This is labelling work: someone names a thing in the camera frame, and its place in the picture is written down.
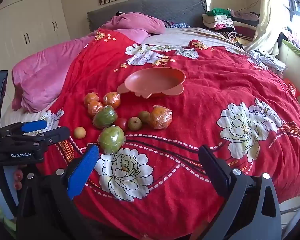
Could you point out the pile of folded clothes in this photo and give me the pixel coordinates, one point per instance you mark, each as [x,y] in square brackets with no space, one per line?
[225,27]

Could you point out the pink pillow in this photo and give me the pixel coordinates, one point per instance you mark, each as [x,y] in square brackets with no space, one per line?
[137,22]

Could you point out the brown kiwi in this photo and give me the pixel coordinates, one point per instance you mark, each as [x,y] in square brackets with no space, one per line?
[144,116]

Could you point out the blue patterned cloth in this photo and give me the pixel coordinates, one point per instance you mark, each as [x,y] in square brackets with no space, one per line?
[180,25]

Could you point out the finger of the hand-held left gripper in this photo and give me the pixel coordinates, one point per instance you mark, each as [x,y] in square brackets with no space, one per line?
[55,135]
[33,126]

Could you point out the plastic-wrapped green citrus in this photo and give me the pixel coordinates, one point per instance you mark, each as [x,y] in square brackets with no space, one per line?
[105,117]
[111,140]

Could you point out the large plastic-wrapped orange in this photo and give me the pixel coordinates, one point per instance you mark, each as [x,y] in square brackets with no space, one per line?
[160,117]

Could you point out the person's left hand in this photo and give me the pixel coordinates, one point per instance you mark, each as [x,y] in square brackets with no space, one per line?
[18,176]

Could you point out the red tomato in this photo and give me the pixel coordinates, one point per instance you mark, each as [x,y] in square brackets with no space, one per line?
[121,124]

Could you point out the pink patterned cloth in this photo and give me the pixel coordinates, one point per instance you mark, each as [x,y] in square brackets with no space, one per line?
[297,38]

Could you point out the white crumpled cloth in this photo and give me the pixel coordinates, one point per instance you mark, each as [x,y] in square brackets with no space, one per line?
[267,60]

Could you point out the white bed sheet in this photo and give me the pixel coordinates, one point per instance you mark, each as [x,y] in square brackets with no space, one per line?
[15,116]

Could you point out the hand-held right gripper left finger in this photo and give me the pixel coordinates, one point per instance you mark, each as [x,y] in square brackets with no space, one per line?
[81,172]

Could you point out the beige blanket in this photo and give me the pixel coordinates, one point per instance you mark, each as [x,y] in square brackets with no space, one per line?
[190,33]

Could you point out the cream curtain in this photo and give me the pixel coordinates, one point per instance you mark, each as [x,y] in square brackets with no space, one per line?
[267,17]

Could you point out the white wardrobe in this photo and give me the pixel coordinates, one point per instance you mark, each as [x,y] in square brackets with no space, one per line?
[27,17]

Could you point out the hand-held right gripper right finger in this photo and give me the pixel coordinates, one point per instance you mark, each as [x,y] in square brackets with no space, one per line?
[215,170]

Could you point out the pink fleece blanket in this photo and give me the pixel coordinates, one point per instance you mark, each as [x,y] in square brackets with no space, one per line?
[45,70]

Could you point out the green knit sweater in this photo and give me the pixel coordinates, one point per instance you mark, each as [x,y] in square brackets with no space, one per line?
[217,12]

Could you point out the red bag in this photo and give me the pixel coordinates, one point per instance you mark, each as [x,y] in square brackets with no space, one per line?
[292,87]

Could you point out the red floral blanket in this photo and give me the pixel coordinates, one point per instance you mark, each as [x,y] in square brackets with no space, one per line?
[202,100]

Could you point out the small yellow pear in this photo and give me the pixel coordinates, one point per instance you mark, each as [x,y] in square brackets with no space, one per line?
[79,132]

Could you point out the grey quilted headboard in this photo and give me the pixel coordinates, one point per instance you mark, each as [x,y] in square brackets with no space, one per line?
[165,7]

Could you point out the pink plastic plate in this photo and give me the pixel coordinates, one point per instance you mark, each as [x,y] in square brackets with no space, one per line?
[155,80]

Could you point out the small brown pear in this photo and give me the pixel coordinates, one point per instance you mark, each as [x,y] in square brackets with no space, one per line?
[134,123]

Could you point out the green garment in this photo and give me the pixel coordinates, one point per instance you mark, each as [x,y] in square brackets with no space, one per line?
[0,220]

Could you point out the green-edged windowsill cover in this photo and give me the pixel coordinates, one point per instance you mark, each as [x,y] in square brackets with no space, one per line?
[296,51]

